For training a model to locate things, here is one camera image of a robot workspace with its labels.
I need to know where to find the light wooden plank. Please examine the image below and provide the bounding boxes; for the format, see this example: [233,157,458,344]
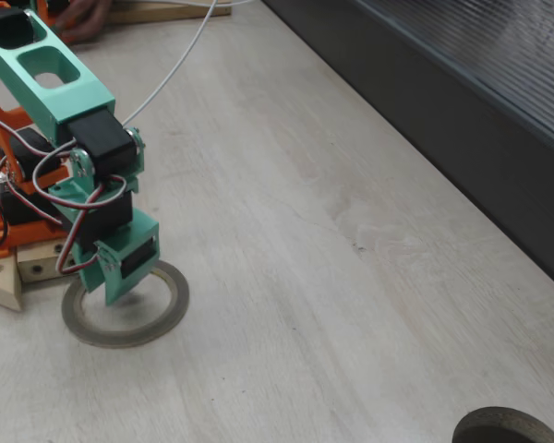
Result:
[0,251,25,313]

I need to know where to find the grey ring of tape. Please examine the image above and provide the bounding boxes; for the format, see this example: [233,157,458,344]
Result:
[60,257,190,349]

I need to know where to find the red black white servo wire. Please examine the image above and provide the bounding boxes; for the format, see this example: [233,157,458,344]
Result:
[54,174,126,278]
[30,138,82,232]

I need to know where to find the orange leader arm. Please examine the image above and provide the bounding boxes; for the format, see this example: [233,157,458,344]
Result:
[35,0,73,28]

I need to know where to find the ribbed glass desk partition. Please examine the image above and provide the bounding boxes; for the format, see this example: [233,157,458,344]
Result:
[262,0,554,299]

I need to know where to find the wooden base block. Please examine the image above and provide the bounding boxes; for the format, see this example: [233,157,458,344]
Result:
[16,239,82,282]

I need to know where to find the person's hand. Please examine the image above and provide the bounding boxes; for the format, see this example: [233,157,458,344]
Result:
[54,0,116,45]

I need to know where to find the white USB cable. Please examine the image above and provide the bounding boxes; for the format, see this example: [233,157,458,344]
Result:
[122,0,255,128]

